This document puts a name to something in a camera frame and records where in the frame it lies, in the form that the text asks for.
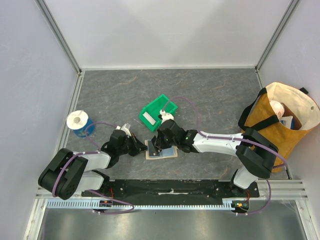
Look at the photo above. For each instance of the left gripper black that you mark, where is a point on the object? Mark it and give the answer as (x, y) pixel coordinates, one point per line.
(137, 149)

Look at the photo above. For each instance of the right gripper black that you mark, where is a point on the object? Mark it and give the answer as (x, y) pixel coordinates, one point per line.
(158, 139)

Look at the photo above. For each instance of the dark credit card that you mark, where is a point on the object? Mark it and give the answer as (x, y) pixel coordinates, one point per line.
(151, 149)

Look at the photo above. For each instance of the beige leather card holder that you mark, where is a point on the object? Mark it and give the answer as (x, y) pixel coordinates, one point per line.
(165, 154)

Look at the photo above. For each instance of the green plastic bin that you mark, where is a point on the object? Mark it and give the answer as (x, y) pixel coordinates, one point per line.
(153, 108)

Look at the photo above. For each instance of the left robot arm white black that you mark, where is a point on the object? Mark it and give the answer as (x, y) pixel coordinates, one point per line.
(69, 172)

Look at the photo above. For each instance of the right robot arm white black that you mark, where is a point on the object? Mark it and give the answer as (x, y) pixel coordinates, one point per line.
(256, 153)

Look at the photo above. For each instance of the credit card stack in bin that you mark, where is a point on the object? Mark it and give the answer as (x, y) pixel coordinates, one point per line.
(149, 118)

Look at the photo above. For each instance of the toilet paper roll blue wrapper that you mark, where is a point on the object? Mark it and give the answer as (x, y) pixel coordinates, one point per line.
(78, 122)

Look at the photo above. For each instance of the mustard canvas tote bag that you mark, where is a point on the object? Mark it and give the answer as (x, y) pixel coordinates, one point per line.
(260, 116)

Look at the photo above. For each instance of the items inside tote bag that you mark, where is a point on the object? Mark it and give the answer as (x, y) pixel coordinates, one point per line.
(285, 115)

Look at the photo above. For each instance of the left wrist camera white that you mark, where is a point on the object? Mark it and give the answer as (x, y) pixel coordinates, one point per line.
(125, 128)

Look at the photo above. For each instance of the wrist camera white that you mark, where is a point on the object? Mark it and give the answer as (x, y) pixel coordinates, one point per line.
(165, 116)
(125, 128)

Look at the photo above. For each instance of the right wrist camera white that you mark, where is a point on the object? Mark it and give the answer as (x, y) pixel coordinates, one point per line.
(165, 116)

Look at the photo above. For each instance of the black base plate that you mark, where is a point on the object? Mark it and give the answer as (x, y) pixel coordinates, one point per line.
(174, 191)

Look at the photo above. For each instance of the slotted cable duct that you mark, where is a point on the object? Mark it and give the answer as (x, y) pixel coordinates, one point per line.
(100, 204)

